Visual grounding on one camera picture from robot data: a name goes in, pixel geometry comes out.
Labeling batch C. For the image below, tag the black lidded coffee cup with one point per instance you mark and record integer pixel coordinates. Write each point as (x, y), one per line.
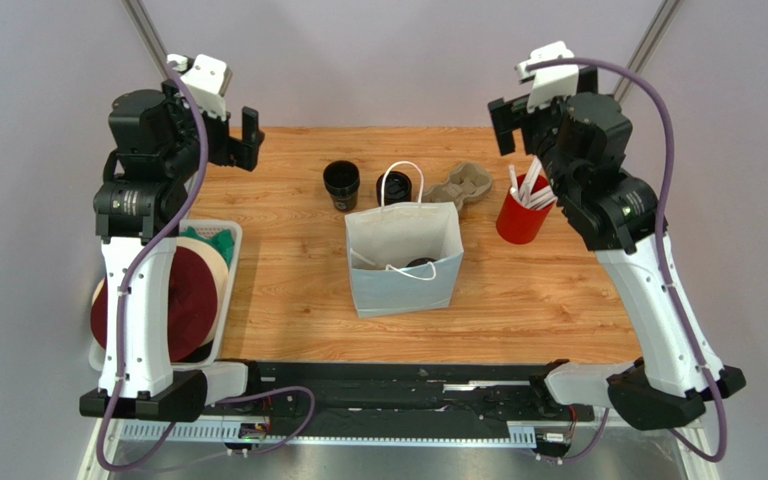
(395, 187)

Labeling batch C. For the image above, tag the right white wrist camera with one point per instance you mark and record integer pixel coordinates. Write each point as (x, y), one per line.
(550, 82)

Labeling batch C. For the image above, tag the black cup lid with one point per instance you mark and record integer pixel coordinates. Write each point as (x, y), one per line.
(420, 262)

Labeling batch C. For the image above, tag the red cup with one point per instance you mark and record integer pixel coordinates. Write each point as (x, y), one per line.
(517, 224)

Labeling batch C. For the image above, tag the green item in bin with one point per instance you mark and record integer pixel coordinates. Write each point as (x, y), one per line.
(222, 242)

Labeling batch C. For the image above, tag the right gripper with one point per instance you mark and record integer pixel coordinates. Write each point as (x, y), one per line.
(515, 118)

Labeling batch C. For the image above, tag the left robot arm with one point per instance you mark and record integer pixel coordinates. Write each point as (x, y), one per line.
(160, 143)

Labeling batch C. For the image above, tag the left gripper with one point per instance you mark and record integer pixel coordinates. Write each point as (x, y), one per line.
(231, 151)

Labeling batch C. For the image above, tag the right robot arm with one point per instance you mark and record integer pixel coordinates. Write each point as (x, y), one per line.
(580, 137)

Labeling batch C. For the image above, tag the white plastic bin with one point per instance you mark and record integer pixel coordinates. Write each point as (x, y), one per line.
(200, 283)

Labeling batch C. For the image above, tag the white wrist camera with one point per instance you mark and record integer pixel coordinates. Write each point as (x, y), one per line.
(208, 79)
(550, 82)

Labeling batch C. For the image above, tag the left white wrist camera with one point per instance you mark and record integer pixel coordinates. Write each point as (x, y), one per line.
(208, 79)

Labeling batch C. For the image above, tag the white paper bag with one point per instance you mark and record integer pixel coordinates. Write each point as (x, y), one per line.
(381, 241)

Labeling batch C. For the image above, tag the white wrapped straws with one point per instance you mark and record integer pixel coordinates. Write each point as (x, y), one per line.
(525, 192)

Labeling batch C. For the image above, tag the beige round plate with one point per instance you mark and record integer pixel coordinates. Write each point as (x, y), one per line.
(219, 273)

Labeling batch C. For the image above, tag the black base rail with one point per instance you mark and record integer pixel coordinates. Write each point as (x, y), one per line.
(401, 403)

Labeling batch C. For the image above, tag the bottom pulp cup carrier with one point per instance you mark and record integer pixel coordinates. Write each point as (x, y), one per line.
(467, 183)

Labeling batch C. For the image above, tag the maroon cloth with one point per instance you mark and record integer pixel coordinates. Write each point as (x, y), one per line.
(194, 299)

